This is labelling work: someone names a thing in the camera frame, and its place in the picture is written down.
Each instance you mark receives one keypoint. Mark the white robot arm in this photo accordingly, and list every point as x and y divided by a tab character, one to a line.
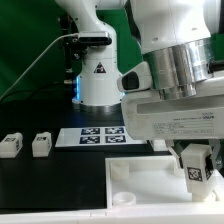
174	93

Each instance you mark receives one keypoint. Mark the black camera stand pole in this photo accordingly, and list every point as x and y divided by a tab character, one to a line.
68	26

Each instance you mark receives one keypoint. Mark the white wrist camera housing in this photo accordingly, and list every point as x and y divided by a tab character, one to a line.
137	81

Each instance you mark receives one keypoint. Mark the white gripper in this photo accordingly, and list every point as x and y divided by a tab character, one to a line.
147	117

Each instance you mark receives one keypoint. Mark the white square tabletop part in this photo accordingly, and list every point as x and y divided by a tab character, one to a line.
151	181

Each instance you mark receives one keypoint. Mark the black camera on stand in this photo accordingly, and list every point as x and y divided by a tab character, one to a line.
94	38

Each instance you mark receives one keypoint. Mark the white tag sheet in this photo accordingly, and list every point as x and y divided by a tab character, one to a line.
95	136

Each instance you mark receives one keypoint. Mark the white front edge strip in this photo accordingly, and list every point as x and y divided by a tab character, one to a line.
199	213

